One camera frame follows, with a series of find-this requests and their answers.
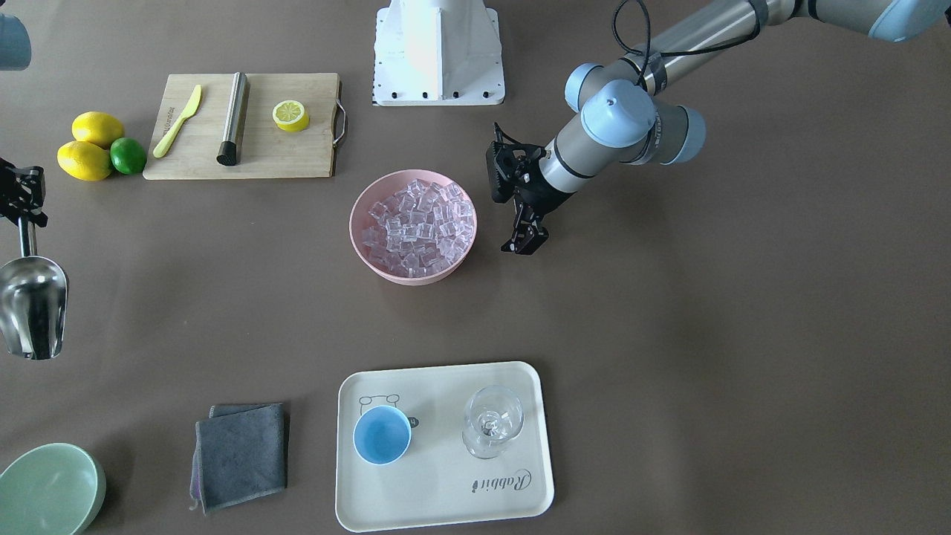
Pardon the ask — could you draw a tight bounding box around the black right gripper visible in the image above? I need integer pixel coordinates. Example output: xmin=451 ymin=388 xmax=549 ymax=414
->
xmin=1 ymin=158 xmax=48 ymax=227

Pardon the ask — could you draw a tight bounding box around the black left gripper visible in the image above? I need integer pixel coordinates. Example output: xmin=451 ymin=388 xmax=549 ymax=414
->
xmin=500 ymin=177 xmax=573 ymax=256

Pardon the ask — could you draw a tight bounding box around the stainless steel ice scoop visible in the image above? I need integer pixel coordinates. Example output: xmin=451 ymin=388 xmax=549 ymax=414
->
xmin=1 ymin=216 xmax=68 ymax=361

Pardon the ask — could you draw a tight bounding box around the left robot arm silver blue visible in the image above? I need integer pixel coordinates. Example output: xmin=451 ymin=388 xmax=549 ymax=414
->
xmin=486 ymin=1 xmax=949 ymax=255

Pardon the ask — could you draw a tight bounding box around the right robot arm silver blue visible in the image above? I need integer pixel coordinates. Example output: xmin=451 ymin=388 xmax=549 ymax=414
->
xmin=1 ymin=14 xmax=48 ymax=227

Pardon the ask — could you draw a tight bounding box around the pile of clear ice cubes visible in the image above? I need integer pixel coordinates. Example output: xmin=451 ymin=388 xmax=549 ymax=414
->
xmin=356 ymin=178 xmax=478 ymax=279

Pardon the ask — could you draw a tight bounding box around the light blue cup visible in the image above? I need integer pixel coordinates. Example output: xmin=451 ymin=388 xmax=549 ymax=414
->
xmin=352 ymin=406 xmax=413 ymax=465

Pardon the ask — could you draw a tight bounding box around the whole yellow lemon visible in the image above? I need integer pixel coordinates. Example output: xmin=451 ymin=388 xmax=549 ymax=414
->
xmin=56 ymin=141 xmax=113 ymax=181
xmin=71 ymin=111 xmax=125 ymax=150

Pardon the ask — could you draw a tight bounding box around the pink bowl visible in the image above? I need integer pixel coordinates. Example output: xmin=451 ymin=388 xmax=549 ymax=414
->
xmin=349 ymin=169 xmax=478 ymax=287

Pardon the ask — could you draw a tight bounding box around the green lime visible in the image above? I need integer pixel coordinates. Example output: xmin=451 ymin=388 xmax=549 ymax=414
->
xmin=108 ymin=137 xmax=147 ymax=175

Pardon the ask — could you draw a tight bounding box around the yellow plastic knife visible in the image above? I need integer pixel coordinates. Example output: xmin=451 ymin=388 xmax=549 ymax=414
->
xmin=152 ymin=85 xmax=203 ymax=158

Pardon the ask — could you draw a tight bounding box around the clear wine glass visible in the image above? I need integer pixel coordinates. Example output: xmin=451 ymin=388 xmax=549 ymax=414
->
xmin=461 ymin=385 xmax=525 ymax=459

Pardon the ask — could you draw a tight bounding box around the steel muddler black tip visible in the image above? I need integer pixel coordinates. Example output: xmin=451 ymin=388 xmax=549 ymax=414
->
xmin=216 ymin=72 xmax=249 ymax=166

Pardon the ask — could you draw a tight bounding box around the bamboo cutting board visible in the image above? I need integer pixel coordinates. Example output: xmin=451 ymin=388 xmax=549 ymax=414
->
xmin=143 ymin=72 xmax=342 ymax=181

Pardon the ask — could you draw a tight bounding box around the cream rabbit serving tray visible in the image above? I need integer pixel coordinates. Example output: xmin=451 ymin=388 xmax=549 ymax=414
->
xmin=335 ymin=361 xmax=556 ymax=533

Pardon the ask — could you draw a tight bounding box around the half cut lemon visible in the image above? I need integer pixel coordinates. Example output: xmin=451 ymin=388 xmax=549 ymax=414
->
xmin=271 ymin=100 xmax=310 ymax=132

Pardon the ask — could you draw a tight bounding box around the mint green bowl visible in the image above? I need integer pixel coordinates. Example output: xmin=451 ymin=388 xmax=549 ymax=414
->
xmin=1 ymin=443 xmax=106 ymax=534

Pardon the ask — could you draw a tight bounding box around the folded grey cloth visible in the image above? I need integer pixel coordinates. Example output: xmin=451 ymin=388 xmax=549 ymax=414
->
xmin=189 ymin=403 xmax=288 ymax=515

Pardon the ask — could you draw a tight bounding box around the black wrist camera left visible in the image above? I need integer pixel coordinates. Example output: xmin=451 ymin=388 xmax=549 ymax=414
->
xmin=486 ymin=123 xmax=547 ymax=204

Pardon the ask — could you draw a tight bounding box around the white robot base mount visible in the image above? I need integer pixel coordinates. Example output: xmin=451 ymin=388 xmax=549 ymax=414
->
xmin=371 ymin=1 xmax=506 ymax=106

